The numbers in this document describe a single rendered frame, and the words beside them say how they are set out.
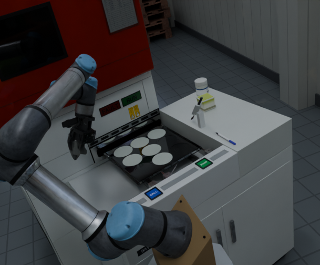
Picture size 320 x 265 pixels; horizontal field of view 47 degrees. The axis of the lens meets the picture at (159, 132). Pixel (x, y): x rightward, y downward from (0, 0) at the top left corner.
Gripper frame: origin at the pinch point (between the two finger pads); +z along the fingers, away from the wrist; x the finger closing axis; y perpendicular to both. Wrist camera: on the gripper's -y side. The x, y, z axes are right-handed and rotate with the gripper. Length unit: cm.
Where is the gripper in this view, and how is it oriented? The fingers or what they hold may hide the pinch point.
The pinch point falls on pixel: (74, 156)
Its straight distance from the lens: 162.8
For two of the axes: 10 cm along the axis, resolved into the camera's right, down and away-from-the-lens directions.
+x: 6.3, -0.9, 7.7
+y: 7.6, 3.2, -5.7
